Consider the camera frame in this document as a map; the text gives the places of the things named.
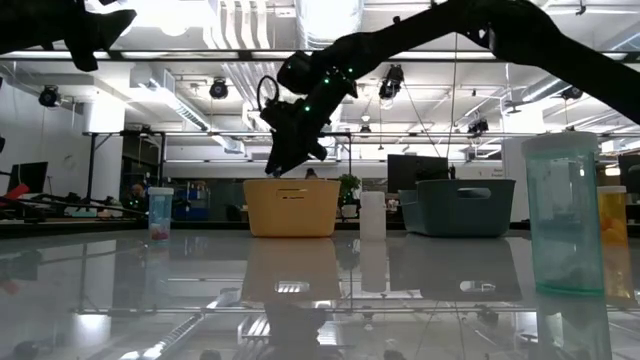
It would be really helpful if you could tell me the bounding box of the round silver air duct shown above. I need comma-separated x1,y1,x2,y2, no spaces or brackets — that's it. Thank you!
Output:
293,0,366,51

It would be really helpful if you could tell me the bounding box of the yellow plastic bin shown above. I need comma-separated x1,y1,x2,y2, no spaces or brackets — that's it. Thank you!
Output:
243,178,342,238

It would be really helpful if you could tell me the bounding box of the red padded bar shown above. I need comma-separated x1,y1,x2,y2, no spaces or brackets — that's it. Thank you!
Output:
0,183,31,202

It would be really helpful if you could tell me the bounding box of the blue storage shelf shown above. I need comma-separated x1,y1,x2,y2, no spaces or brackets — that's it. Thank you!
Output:
172,180,211,222

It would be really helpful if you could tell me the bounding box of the white opaque pill bottle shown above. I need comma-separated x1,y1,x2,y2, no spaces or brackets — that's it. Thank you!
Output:
359,190,388,242

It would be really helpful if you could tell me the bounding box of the black aluminium table frame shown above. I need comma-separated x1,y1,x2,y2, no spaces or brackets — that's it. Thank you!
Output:
0,218,640,239

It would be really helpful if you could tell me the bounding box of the black background rig frame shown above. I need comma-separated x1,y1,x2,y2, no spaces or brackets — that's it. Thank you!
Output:
82,129,167,201

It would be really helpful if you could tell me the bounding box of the amber pill bottle white cap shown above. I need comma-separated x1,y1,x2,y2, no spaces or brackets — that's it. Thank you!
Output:
596,185,637,301

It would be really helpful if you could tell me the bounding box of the teal pill bottle white cap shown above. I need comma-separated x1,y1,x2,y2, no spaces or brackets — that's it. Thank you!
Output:
521,131,606,297

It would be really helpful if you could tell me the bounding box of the right arm black wrist cable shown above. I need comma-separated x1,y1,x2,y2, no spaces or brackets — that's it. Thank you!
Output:
256,74,282,114

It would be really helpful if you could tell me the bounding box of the thin hanging cable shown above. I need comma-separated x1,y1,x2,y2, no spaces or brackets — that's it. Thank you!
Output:
445,32,459,161

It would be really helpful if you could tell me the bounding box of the dark teal plastic bin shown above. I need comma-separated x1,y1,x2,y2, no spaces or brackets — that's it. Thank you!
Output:
398,178,517,238

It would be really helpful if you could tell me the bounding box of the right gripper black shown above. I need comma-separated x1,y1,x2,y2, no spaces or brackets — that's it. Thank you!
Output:
259,96,335,178

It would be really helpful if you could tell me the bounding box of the black bar with light strips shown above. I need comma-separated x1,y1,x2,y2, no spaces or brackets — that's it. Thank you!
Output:
0,48,640,63

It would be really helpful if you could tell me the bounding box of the green potted plant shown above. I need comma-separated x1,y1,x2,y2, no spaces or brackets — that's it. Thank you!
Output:
337,173,362,219

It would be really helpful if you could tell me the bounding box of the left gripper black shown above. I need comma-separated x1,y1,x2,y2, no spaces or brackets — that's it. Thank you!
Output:
47,0,138,54

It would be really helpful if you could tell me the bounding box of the black computer monitor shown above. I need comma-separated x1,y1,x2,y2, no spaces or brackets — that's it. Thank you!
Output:
387,153,450,194
618,153,640,187
7,161,50,195

